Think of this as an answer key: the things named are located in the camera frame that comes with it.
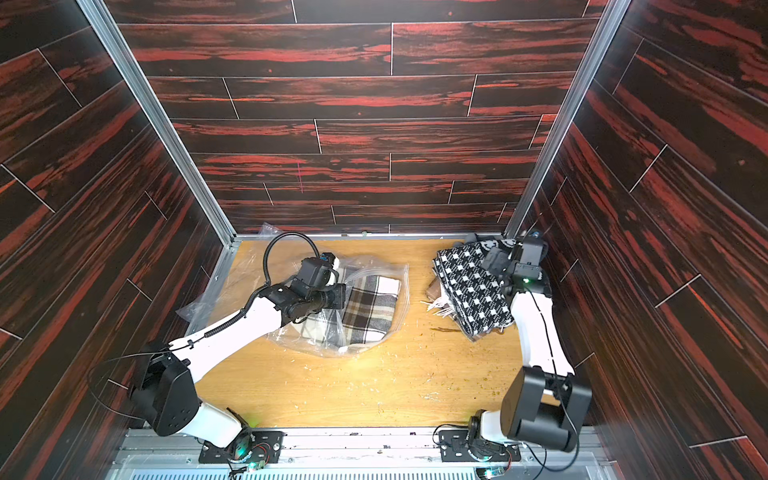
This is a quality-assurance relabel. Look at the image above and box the black white knit fringed scarf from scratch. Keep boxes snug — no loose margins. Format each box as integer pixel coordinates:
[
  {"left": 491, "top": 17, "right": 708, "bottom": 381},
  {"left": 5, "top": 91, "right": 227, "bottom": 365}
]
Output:
[{"left": 433, "top": 237, "right": 514, "bottom": 341}]

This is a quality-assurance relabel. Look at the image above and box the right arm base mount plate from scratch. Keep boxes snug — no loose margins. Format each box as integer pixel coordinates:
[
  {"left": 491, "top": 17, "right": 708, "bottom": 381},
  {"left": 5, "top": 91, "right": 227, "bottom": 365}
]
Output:
[{"left": 433, "top": 424, "right": 521, "bottom": 463}]

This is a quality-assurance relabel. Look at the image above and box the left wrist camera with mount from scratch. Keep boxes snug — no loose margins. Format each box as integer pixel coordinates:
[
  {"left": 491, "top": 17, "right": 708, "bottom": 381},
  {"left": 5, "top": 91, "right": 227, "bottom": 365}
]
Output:
[{"left": 319, "top": 252, "right": 339, "bottom": 286}]

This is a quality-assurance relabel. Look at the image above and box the clear plastic vacuum bag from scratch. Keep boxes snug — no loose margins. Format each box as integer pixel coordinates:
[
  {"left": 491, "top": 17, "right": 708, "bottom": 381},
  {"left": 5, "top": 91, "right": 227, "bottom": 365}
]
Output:
[{"left": 170, "top": 242, "right": 409, "bottom": 358}]

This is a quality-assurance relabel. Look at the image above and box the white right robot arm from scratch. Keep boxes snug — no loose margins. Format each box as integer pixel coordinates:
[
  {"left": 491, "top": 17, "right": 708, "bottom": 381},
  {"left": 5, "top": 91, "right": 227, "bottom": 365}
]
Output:
[{"left": 467, "top": 237, "right": 592, "bottom": 461}]

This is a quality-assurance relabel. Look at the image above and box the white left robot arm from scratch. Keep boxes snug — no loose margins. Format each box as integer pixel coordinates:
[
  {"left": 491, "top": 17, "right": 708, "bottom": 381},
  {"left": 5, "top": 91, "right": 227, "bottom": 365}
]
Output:
[{"left": 129, "top": 252, "right": 346, "bottom": 459}]

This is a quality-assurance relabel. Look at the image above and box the grey brown tartan scarf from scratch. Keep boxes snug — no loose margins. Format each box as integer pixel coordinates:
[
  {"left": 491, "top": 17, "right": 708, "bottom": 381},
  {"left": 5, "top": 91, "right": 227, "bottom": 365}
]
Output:
[{"left": 293, "top": 274, "right": 402, "bottom": 356}]

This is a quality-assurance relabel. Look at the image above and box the aluminium corner frame post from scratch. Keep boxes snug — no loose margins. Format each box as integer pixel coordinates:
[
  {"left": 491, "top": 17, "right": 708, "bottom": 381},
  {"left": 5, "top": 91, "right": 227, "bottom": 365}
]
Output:
[
  {"left": 76, "top": 0, "right": 236, "bottom": 248},
  {"left": 504, "top": 0, "right": 631, "bottom": 238}
]

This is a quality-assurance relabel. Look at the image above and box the aluminium corner frame post right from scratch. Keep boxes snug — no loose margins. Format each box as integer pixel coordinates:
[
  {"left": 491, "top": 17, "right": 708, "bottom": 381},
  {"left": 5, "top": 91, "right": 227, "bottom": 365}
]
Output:
[{"left": 504, "top": 0, "right": 631, "bottom": 238}]

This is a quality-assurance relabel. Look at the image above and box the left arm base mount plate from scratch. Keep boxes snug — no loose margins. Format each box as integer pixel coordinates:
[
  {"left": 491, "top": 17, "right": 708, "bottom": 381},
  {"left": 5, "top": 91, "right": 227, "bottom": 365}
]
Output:
[{"left": 198, "top": 430, "right": 285, "bottom": 465}]

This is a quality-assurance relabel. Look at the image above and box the aluminium corner frame post left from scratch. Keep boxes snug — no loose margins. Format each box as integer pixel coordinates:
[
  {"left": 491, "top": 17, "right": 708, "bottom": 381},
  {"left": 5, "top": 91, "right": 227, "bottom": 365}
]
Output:
[{"left": 76, "top": 0, "right": 236, "bottom": 248}]

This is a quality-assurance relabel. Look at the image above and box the brown plaid scarf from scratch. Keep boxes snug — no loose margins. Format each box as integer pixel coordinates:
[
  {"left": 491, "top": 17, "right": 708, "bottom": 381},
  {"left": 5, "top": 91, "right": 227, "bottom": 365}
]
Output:
[{"left": 425, "top": 276, "right": 442, "bottom": 303}]

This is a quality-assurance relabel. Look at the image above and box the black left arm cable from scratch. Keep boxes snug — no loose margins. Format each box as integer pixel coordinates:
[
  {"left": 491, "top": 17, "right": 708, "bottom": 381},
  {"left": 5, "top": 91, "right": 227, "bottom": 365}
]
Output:
[{"left": 179, "top": 231, "right": 325, "bottom": 349}]

